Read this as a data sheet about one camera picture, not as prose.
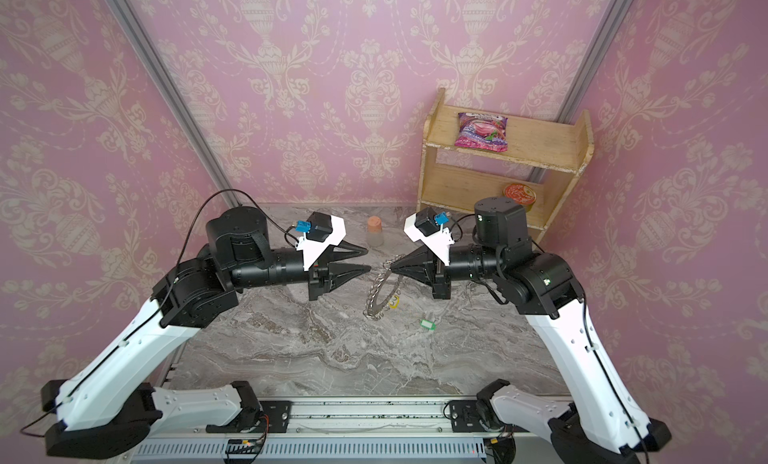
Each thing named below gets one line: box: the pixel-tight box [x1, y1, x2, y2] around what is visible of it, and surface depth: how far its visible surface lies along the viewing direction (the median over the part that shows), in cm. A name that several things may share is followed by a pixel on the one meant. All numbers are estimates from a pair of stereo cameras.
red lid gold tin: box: [503, 183, 537, 213], surface depth 92 cm
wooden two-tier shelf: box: [416, 88, 595, 240], surface depth 80 cm
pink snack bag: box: [454, 112, 508, 152], surface depth 76 cm
